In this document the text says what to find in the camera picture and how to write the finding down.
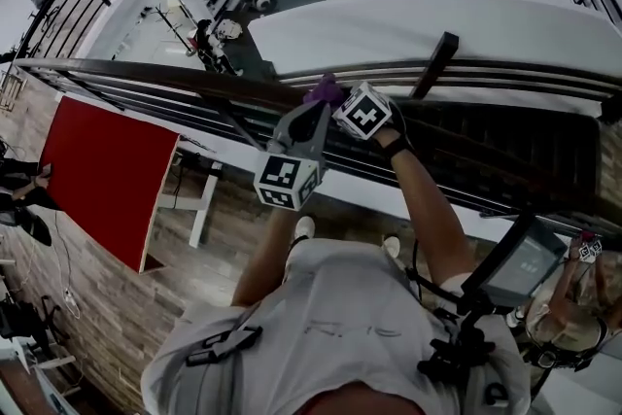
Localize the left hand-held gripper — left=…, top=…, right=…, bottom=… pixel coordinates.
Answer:
left=252, top=103, right=333, bottom=212

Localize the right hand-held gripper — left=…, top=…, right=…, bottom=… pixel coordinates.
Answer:
left=331, top=81, right=407, bottom=145

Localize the purple cloth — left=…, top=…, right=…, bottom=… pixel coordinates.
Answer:
left=303, top=73, right=349, bottom=106

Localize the dark curved handrail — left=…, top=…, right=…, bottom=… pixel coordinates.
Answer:
left=12, top=56, right=622, bottom=239

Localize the person's left forearm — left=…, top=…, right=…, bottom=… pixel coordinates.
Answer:
left=231, top=203, right=306, bottom=307

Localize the person's right forearm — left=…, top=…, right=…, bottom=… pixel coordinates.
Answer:
left=373, top=133, right=480, bottom=293

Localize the black wristwatch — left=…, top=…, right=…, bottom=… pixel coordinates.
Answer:
left=386, top=135, right=415, bottom=160

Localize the person's left white shoe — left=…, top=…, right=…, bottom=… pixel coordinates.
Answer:
left=294, top=216, right=316, bottom=240

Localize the dark wooden staircase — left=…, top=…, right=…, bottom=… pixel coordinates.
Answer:
left=402, top=104, right=604, bottom=210

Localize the person's white t-shirt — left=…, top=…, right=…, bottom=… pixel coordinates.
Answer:
left=140, top=237, right=531, bottom=415

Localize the red-topped white-legged table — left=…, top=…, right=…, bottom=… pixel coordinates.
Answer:
left=38, top=94, right=225, bottom=276

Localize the black chest-mounted monitor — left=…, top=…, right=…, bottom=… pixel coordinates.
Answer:
left=461, top=211, right=570, bottom=308

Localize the white power strip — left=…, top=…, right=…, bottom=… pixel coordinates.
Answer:
left=62, top=289, right=83, bottom=321

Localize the black chest strap buckle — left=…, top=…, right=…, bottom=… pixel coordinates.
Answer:
left=184, top=325, right=264, bottom=368

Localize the black strap ring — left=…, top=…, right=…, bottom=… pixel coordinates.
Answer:
left=483, top=381, right=510, bottom=408

